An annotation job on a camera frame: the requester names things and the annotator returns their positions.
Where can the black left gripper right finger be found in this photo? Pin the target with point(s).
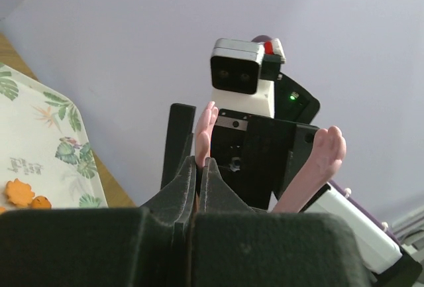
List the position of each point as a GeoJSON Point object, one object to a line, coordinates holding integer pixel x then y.
{"type": "Point", "coordinates": [235, 246]}

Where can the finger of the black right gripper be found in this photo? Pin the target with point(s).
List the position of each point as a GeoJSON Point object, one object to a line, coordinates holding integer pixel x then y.
{"type": "Point", "coordinates": [284, 176]}
{"type": "Point", "coordinates": [178, 140]}

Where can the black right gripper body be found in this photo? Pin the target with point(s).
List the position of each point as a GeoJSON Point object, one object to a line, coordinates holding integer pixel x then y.
{"type": "Point", "coordinates": [249, 149]}

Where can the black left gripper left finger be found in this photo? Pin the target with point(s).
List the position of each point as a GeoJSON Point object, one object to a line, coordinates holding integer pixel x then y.
{"type": "Point", "coordinates": [136, 246]}

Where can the pink tongs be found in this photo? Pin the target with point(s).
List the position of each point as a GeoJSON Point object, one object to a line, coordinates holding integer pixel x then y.
{"type": "Point", "coordinates": [327, 154]}

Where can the orange round cookie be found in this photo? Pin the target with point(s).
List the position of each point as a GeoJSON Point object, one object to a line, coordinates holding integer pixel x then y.
{"type": "Point", "coordinates": [40, 202]}

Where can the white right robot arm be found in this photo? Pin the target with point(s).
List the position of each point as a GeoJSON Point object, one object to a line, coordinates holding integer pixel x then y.
{"type": "Point", "coordinates": [388, 263]}

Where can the floral serving tray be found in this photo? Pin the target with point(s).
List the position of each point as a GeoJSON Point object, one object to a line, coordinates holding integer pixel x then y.
{"type": "Point", "coordinates": [44, 144]}

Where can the orange flower cookie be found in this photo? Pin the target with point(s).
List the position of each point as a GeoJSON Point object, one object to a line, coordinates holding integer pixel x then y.
{"type": "Point", "coordinates": [19, 193]}

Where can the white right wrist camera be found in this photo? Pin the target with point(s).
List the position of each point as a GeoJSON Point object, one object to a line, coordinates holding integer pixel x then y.
{"type": "Point", "coordinates": [243, 74]}

